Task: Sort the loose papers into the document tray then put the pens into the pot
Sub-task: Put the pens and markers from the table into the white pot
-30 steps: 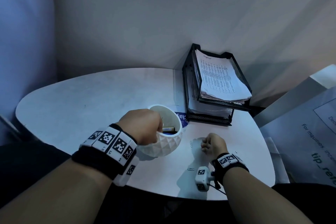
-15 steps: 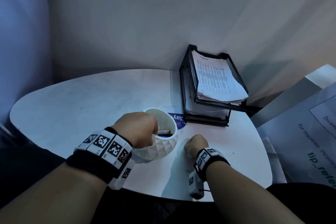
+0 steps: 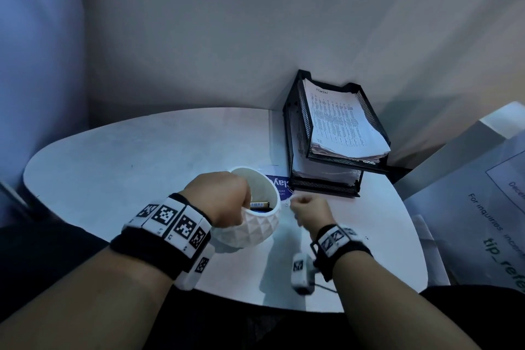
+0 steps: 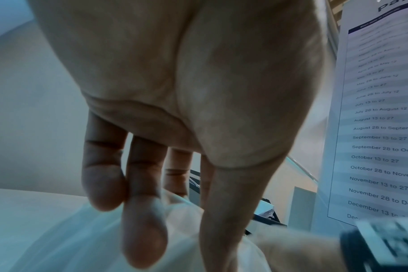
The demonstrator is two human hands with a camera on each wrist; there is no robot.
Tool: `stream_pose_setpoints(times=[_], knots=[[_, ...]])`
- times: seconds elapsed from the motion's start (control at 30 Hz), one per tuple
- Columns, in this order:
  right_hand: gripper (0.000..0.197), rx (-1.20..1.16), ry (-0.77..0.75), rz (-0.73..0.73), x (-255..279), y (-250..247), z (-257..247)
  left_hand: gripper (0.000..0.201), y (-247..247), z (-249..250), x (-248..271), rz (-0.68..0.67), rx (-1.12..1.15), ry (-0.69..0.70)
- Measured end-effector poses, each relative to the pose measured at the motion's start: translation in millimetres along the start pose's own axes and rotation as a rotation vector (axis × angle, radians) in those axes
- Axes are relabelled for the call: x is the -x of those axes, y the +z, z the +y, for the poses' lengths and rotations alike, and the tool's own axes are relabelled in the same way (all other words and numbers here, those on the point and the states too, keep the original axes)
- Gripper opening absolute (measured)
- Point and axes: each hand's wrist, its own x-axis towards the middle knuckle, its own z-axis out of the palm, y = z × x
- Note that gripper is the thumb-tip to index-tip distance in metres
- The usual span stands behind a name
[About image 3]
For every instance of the person's left hand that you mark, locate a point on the person's left hand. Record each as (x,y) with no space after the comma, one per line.
(221,198)

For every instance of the person's right hand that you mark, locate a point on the person's right hand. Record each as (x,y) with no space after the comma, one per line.
(313,214)

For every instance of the thin bundle printed sheets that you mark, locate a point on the thin bundle printed sheets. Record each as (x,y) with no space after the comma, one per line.
(324,173)

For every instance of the white faceted cup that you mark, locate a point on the white faceted cup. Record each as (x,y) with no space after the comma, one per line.
(258,226)

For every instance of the neat stack of papers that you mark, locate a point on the neat stack of papers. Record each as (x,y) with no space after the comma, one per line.
(344,124)

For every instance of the person's right forearm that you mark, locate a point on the person's right forearm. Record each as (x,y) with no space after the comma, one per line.
(393,308)

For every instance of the person's left forearm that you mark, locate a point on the person's left forearm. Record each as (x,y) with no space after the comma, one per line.
(82,304)

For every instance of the person's black trousers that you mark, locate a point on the person's black trousers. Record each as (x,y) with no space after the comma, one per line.
(246,329)

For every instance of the right black marker wristband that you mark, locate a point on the right black marker wristband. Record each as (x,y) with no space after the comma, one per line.
(340,251)

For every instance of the black marker wristband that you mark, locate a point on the black marker wristband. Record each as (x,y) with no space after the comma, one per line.
(340,251)
(160,243)

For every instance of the left black marker wristband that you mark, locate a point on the left black marker wristband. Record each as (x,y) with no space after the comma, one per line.
(160,243)

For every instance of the black mesh paper tray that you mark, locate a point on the black mesh paper tray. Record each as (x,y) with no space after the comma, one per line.
(289,136)

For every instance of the white box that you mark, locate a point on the white box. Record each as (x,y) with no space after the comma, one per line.
(447,157)

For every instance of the large printed notice poster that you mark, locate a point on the large printed notice poster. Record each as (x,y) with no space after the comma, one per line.
(476,235)

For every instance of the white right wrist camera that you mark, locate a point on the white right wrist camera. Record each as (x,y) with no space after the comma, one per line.
(302,274)

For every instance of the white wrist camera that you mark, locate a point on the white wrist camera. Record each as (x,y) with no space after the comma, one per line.
(302,274)
(197,272)

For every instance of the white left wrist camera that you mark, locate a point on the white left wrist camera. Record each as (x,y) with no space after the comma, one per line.
(197,272)

